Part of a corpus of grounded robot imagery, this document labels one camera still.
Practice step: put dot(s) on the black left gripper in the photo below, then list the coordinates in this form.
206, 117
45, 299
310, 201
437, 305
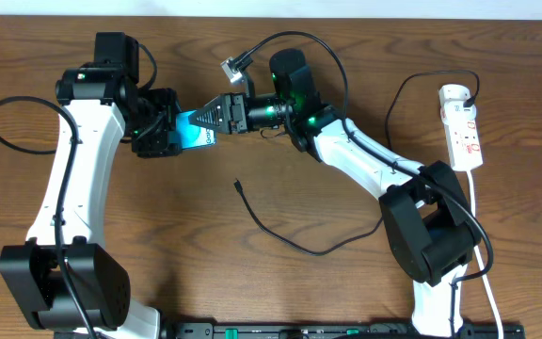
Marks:
159, 123

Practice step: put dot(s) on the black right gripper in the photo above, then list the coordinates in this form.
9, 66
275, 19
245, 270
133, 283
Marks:
233, 108

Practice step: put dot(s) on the Galaxy S25 smartphone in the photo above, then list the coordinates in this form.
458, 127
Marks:
192, 136

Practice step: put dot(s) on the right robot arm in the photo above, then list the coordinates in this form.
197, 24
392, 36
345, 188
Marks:
428, 222

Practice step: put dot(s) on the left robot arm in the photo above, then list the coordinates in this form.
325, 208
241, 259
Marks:
61, 277

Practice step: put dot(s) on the white USB charger plug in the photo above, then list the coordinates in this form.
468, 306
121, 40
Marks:
455, 112

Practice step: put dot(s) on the white power strip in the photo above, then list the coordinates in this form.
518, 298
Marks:
462, 140

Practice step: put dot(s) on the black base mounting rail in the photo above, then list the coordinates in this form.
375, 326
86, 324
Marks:
377, 330

